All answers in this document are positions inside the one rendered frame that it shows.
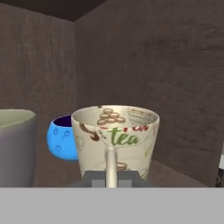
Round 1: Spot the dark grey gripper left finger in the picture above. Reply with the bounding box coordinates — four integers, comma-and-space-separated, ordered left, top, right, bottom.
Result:
69, 171, 108, 188

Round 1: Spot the dark brown cabinet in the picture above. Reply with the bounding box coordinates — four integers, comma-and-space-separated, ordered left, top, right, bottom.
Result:
0, 0, 224, 188

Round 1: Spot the blue spotted bowl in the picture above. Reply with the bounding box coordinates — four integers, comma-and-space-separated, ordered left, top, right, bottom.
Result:
46, 115, 80, 162

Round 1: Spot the grey cup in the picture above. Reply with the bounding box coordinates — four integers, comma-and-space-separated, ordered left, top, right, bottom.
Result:
0, 108, 37, 188

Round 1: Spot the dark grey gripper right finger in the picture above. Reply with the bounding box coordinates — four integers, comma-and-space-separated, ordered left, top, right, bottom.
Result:
116, 171, 154, 188

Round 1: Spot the cream printed tea mug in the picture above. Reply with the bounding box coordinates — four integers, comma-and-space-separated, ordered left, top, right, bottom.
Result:
70, 105, 160, 189

